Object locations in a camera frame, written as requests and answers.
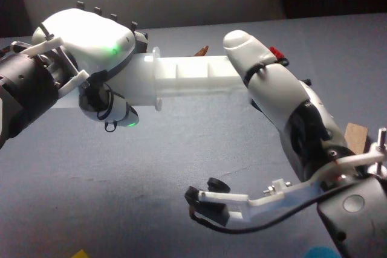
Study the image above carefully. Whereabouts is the red and green toy brick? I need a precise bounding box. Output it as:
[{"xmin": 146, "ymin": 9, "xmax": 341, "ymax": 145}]
[{"xmin": 268, "ymin": 46, "xmax": 287, "ymax": 61}]

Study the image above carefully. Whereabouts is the orange brown toy food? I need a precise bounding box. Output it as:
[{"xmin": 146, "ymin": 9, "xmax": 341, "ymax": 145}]
[{"xmin": 193, "ymin": 45, "xmax": 209, "ymax": 58}]

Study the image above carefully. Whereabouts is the blue round block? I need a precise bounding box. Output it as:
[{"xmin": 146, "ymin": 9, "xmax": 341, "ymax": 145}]
[{"xmin": 305, "ymin": 246, "xmax": 339, "ymax": 258}]

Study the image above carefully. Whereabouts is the large clear plastic syringe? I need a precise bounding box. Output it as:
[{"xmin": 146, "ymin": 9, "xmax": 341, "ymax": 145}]
[{"xmin": 50, "ymin": 47, "xmax": 252, "ymax": 112}]

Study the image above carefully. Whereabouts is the grey table cloth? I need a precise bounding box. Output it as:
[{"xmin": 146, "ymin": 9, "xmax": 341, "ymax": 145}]
[{"xmin": 0, "ymin": 13, "xmax": 387, "ymax": 258}]

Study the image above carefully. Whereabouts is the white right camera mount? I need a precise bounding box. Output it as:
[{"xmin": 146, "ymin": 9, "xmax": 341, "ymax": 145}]
[{"xmin": 198, "ymin": 179, "xmax": 323, "ymax": 225}]

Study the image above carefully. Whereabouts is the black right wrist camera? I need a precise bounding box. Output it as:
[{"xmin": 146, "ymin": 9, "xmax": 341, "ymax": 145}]
[{"xmin": 184, "ymin": 177, "xmax": 230, "ymax": 227}]

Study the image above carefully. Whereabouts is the plain wooden block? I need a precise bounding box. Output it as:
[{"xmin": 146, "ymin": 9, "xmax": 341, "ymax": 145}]
[{"xmin": 344, "ymin": 122, "xmax": 369, "ymax": 156}]

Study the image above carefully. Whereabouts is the black camera cable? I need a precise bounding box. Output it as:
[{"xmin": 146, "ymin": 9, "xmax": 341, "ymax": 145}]
[{"xmin": 189, "ymin": 184, "xmax": 360, "ymax": 234}]

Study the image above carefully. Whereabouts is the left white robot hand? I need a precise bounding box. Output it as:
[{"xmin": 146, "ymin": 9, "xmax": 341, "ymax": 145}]
[{"xmin": 31, "ymin": 0, "xmax": 149, "ymax": 132}]

